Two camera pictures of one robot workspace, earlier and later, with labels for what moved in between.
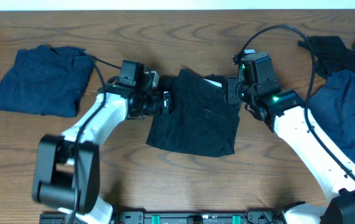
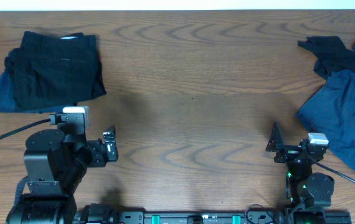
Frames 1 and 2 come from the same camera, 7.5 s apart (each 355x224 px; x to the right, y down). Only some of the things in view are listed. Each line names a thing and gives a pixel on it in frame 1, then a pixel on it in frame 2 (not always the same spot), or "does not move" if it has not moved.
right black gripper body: [230, 90] → [291, 148]
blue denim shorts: [345, 100] does not move
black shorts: [201, 123] → [49, 71]
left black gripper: [166, 102] → [103, 150]
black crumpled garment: [331, 55] does not move
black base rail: [171, 217] does not move
